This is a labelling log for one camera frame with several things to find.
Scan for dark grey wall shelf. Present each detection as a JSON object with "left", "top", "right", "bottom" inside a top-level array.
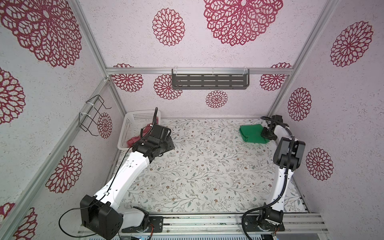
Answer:
[{"left": 171, "top": 69, "right": 250, "bottom": 90}]

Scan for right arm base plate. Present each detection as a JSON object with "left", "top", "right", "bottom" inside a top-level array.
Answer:
[{"left": 242, "top": 208, "right": 285, "bottom": 232}]

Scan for green tank top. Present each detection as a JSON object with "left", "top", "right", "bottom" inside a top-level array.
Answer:
[{"left": 239, "top": 124, "right": 270, "bottom": 144}]

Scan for black wire wall rack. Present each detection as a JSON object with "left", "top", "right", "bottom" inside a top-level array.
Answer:
[{"left": 78, "top": 95, "right": 113, "bottom": 139}]

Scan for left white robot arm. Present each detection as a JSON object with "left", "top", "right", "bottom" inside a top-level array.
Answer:
[{"left": 80, "top": 124, "right": 175, "bottom": 240}]

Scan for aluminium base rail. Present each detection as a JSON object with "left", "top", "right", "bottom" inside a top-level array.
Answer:
[{"left": 114, "top": 213, "right": 331, "bottom": 240}]

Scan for white plastic laundry basket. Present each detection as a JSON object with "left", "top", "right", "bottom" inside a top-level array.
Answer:
[{"left": 118, "top": 110, "right": 155, "bottom": 151}]

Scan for pink tank top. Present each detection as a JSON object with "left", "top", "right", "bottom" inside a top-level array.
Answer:
[{"left": 127, "top": 124, "right": 152, "bottom": 148}]

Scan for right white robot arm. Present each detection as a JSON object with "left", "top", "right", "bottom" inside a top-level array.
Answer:
[{"left": 261, "top": 115, "right": 306, "bottom": 212}]

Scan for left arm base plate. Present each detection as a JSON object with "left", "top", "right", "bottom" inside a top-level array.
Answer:
[{"left": 121, "top": 216, "right": 164, "bottom": 234}]

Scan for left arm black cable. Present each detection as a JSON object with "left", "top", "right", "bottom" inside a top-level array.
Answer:
[{"left": 58, "top": 107, "right": 159, "bottom": 239}]

